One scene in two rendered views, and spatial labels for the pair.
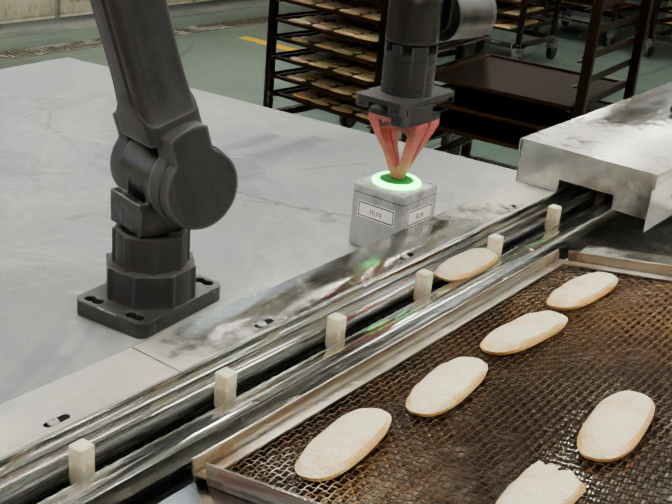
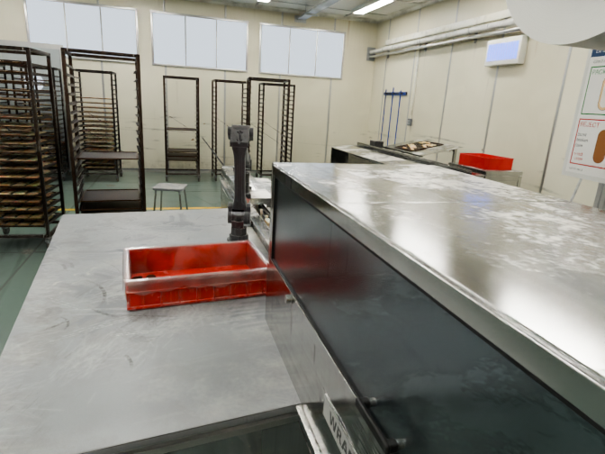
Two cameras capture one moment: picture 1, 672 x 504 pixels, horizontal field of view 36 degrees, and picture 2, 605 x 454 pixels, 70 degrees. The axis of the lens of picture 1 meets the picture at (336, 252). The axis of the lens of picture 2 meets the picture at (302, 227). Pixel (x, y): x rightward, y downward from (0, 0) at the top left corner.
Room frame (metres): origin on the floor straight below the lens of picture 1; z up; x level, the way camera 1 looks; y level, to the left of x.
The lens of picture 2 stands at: (-0.49, 1.52, 1.46)
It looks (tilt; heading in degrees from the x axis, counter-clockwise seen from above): 16 degrees down; 307
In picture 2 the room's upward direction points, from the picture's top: 3 degrees clockwise
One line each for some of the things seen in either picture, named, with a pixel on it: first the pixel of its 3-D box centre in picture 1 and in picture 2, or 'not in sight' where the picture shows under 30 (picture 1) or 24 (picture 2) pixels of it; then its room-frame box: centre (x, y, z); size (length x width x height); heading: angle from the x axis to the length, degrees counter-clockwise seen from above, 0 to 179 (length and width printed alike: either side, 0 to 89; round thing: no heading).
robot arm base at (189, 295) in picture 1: (151, 266); (239, 235); (0.90, 0.17, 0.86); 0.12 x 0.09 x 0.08; 150
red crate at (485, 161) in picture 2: not in sight; (484, 160); (0.93, -3.85, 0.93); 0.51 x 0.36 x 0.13; 148
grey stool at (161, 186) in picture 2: not in sight; (170, 204); (3.73, -1.47, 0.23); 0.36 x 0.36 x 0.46; 41
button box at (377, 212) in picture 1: (393, 227); not in sight; (1.11, -0.06, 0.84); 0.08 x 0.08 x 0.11; 54
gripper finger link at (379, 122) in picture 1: (407, 136); not in sight; (1.12, -0.07, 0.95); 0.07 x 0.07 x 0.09; 54
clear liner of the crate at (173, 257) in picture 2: not in sight; (196, 270); (0.66, 0.60, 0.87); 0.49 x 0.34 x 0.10; 60
